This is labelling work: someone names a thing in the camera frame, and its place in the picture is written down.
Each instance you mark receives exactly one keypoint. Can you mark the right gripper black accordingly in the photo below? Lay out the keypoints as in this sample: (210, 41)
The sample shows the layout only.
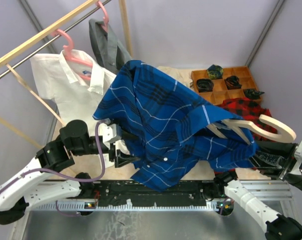
(261, 158)

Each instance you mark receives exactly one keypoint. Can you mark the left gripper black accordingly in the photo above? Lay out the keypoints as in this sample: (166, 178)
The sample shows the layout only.
(122, 159)

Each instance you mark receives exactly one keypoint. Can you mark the blue plaid shirt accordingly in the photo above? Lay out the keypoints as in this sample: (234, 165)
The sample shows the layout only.
(170, 125)

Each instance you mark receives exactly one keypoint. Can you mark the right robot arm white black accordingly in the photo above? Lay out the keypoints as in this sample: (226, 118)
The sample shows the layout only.
(274, 224)

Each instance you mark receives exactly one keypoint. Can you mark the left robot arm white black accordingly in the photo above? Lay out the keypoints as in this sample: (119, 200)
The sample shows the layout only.
(41, 180)

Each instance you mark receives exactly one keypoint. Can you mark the red black plaid shirt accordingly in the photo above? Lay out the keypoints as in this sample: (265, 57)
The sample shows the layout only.
(251, 111)

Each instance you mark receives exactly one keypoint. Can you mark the white shirt on hanger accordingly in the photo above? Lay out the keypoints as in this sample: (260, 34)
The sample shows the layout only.
(75, 99)

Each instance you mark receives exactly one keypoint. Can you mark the beige shirt on table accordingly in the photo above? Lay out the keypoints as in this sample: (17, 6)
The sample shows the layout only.
(181, 75)

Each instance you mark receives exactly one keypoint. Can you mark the grey shirt on hanger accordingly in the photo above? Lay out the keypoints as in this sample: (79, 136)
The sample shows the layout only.
(109, 52)

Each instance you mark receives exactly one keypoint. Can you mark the beige hanger back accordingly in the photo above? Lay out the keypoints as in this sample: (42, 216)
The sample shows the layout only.
(27, 87)

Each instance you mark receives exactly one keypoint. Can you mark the pink hanger under white shirt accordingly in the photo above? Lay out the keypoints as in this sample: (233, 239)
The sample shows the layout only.
(75, 63)

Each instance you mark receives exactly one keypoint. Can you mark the pink hanger under grey shirt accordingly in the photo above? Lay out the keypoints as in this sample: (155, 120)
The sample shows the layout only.
(104, 24)

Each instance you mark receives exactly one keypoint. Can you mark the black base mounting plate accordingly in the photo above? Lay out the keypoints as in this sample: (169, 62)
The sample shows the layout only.
(117, 192)

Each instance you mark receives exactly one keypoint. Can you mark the dark rolled cloth right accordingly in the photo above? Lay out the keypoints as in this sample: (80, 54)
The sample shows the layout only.
(252, 94)

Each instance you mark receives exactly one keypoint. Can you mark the black rolled cloth middle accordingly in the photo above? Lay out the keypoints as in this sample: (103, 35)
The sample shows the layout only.
(232, 82)

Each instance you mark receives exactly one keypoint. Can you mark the black rolled cloth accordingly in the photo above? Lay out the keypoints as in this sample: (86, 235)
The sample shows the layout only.
(204, 85)
(232, 82)

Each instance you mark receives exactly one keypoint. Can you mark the wooden compartment tray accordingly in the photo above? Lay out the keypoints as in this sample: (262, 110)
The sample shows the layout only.
(220, 90)

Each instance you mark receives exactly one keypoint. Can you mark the black rolled cloth left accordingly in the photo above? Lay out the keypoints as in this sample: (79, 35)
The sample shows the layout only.
(204, 85)

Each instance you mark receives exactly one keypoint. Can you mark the green blue rolled cloth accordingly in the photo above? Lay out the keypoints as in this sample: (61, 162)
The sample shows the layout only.
(215, 72)

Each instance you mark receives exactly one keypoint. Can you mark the metal hanging rod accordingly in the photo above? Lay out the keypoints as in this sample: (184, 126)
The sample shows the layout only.
(7, 58)

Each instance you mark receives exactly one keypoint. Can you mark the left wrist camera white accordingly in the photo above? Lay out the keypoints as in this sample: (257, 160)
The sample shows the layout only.
(111, 133)

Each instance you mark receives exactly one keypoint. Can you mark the aluminium rail with cable duct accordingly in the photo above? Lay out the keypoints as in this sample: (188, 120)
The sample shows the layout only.
(89, 205)

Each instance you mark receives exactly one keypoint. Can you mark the wooden clothes rack frame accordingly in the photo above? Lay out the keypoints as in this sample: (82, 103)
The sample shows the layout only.
(26, 126)

